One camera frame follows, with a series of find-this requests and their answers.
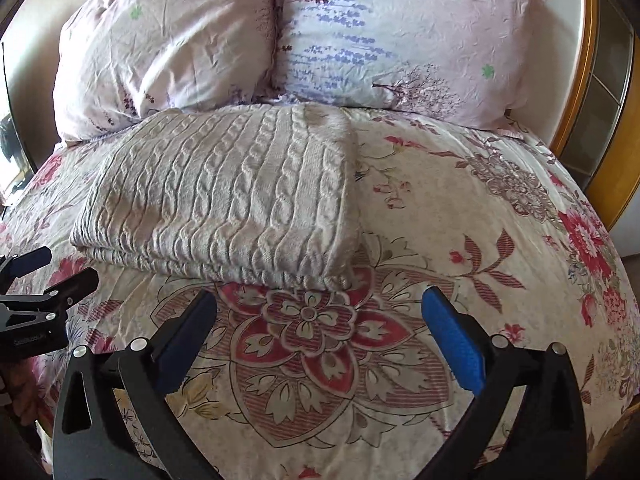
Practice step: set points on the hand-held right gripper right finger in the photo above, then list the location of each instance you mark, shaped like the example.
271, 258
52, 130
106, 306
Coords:
456, 337

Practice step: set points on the floral print bed sheet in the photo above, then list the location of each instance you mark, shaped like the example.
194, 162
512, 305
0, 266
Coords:
500, 270

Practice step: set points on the beige knitted blanket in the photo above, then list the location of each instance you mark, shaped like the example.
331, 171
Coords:
230, 195

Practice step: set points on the wooden bed headboard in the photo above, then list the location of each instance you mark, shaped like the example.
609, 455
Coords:
575, 60

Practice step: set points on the pink floral print pillow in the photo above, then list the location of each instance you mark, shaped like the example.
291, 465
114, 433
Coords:
165, 50
400, 35

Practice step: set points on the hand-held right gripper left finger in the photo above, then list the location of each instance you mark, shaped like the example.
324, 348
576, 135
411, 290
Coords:
186, 337

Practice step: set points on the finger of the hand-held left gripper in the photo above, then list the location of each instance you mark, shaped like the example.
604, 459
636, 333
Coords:
70, 285
31, 260

